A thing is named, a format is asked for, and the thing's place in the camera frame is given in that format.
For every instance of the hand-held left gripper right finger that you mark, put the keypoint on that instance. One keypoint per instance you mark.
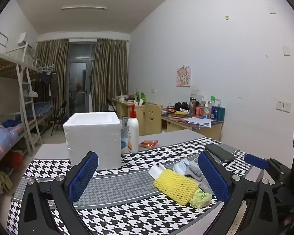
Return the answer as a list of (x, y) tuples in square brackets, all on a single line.
[(213, 178)]

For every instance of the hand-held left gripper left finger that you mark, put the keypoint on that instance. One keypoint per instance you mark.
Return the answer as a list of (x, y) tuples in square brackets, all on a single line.
[(82, 176)]

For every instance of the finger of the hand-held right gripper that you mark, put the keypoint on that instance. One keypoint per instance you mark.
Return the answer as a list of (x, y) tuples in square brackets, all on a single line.
[(256, 162)]

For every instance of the grey sock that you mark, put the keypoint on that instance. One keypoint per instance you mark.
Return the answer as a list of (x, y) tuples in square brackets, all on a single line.
[(196, 171)]

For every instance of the green tissue packet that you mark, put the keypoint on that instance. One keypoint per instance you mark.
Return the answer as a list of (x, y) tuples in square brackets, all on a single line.
[(201, 198)]

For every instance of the white foam box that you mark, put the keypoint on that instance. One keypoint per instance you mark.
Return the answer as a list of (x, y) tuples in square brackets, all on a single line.
[(93, 139)]

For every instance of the yellow foam net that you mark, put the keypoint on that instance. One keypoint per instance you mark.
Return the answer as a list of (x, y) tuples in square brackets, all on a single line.
[(175, 187)]

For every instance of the white tissue paper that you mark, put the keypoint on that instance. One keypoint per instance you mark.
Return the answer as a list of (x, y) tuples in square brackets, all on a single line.
[(156, 171)]

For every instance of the person's right hand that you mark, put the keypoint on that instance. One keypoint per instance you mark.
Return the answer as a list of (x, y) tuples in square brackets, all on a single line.
[(288, 221)]

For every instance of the black phone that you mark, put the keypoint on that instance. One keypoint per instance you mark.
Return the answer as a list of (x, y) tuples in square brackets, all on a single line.
[(219, 153)]

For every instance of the blue white carton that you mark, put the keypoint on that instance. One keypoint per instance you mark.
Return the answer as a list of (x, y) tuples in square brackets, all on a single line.
[(124, 137)]

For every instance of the houndstooth tablecloth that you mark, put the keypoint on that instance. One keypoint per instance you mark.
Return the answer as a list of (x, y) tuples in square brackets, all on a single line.
[(127, 215)]

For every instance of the printed paper sheets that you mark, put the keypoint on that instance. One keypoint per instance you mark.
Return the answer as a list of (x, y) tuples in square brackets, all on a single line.
[(198, 121)]

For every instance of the black folding chair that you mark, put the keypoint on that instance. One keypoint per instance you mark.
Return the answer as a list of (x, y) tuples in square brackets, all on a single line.
[(60, 117)]

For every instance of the white lotion pump bottle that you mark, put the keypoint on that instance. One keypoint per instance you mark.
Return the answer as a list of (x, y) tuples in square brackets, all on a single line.
[(133, 137)]

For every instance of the wooden desk with patterned cover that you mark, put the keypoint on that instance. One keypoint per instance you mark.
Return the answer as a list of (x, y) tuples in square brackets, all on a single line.
[(178, 124)]

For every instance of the group of toiletry bottles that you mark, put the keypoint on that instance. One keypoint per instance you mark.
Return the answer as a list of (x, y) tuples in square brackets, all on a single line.
[(208, 110)]

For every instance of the red bag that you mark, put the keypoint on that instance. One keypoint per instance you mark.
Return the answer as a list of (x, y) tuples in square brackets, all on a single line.
[(13, 160)]

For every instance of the red snack packet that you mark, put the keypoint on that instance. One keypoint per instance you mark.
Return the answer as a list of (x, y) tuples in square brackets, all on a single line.
[(149, 144)]

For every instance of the yellow tube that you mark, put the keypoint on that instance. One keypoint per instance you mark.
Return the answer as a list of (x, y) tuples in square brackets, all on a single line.
[(180, 112)]

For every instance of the black bag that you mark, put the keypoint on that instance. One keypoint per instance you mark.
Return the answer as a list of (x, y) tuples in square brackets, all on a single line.
[(181, 106)]

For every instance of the light wooden desk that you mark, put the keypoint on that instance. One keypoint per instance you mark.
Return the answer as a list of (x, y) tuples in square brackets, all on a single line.
[(122, 107)]

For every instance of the wooden chair with smiley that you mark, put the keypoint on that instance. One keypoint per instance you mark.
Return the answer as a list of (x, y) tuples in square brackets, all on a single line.
[(152, 120)]

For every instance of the blue quilt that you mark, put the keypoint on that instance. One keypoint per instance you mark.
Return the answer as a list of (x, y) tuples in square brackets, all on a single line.
[(5, 139)]

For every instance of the white bed ladder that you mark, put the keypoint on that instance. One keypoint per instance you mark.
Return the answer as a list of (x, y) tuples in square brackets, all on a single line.
[(27, 107)]

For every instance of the glass balcony door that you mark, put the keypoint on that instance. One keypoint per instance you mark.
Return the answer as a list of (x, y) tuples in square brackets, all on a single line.
[(79, 78)]

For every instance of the green bottle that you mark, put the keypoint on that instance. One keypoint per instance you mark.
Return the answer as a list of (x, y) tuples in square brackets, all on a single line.
[(142, 96)]

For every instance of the hanging dark clothes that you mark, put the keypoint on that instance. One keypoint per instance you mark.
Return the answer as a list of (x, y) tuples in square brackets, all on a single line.
[(47, 78)]

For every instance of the brown curtain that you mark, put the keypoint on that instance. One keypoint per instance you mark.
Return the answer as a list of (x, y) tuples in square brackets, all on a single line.
[(110, 73), (55, 68)]

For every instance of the white metal bunk bed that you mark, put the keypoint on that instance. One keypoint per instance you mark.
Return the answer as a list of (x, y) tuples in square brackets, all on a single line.
[(5, 66)]

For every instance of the white air conditioner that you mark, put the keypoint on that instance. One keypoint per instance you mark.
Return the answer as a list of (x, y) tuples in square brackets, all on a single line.
[(24, 40)]

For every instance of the ceiling light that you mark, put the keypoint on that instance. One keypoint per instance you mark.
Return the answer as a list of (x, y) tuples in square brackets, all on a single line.
[(83, 8)]

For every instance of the white double wall switch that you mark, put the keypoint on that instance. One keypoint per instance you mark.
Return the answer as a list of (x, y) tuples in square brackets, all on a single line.
[(283, 106)]

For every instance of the white wall socket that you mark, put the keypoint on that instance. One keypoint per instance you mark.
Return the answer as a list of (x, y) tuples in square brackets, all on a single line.
[(196, 92)]

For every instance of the cartoon wall poster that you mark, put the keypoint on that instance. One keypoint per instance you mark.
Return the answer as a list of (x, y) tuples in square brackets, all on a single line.
[(183, 76)]

